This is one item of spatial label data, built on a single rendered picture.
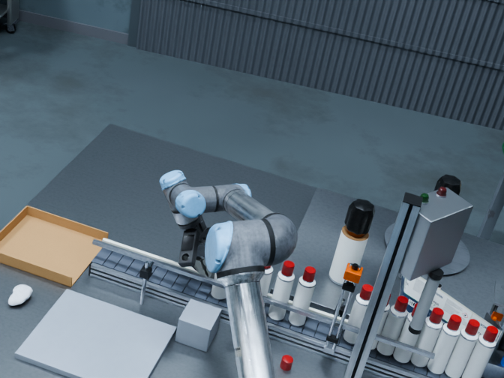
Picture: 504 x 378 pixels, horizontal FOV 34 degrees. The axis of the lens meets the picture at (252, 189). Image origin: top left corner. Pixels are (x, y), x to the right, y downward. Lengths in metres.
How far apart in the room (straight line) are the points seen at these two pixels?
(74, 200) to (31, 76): 2.69
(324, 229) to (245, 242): 1.05
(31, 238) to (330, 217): 1.06
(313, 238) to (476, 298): 0.58
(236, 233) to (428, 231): 0.47
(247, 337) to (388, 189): 3.19
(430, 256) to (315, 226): 0.88
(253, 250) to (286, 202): 1.21
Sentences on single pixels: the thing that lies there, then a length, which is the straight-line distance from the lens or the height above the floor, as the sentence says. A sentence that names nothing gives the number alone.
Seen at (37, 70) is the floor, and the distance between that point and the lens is 5.67.
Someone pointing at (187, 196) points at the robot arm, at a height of 1.27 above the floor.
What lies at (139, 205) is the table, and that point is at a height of 0.83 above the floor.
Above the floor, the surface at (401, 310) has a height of 1.06.
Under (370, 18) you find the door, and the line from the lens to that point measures 5.77.
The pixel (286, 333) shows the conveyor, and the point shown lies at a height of 0.87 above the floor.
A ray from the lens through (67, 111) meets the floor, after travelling 5.20.
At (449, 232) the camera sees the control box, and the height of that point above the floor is 1.41.
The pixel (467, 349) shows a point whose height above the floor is 1.00.
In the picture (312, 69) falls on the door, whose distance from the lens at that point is 5.93.
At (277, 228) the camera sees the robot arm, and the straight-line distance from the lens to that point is 1.96.
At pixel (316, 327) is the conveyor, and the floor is 0.88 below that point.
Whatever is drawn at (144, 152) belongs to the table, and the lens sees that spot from 3.27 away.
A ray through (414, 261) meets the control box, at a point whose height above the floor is 1.35.
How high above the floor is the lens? 2.54
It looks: 33 degrees down
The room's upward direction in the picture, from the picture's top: 12 degrees clockwise
